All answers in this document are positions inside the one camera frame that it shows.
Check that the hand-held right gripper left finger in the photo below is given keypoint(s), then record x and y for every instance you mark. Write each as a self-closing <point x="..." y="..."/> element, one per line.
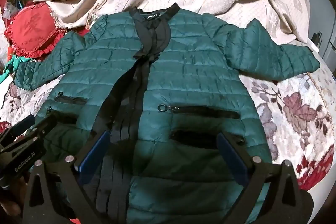
<point x="95" y="151"/>

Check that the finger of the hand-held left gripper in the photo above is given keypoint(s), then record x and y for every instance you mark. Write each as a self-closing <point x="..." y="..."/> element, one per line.
<point x="22" y="124"/>
<point x="48" y="119"/>

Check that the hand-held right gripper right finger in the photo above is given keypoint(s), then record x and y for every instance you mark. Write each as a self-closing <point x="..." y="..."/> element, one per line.
<point x="233" y="158"/>

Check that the green quilted puffer jacket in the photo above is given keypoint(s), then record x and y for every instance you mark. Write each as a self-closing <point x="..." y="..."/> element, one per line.
<point x="197" y="69"/>

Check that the bright green cloth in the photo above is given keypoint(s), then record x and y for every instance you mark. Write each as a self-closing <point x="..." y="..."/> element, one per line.
<point x="15" y="61"/>

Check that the floral bedsheet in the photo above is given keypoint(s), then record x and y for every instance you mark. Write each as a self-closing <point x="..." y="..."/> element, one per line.
<point x="288" y="108"/>

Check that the red heart-shaped ruffled pillow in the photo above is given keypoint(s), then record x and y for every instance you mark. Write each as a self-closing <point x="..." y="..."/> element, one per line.
<point x="31" y="29"/>

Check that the small black device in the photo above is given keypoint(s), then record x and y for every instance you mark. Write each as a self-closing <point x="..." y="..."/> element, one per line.
<point x="316" y="37"/>

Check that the pale grey furniture panel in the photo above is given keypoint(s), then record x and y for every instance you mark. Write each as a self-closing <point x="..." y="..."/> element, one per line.
<point x="325" y="16"/>

